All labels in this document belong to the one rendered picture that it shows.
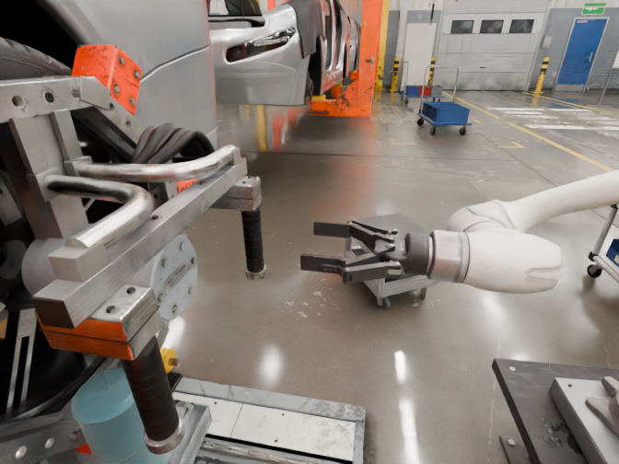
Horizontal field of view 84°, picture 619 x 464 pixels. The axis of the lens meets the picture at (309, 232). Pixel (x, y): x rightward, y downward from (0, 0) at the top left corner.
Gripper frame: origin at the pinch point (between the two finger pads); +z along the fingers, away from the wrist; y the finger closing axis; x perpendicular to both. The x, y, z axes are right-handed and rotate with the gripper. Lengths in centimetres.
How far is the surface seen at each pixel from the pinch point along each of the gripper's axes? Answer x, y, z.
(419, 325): -83, 77, -39
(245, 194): 9.9, -2.5, 11.9
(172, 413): -4.2, -33.9, 10.3
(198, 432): -68, 1, 34
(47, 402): -21, -26, 41
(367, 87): 0, 345, 1
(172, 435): -7.0, -34.7, 10.4
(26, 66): 30, -9, 41
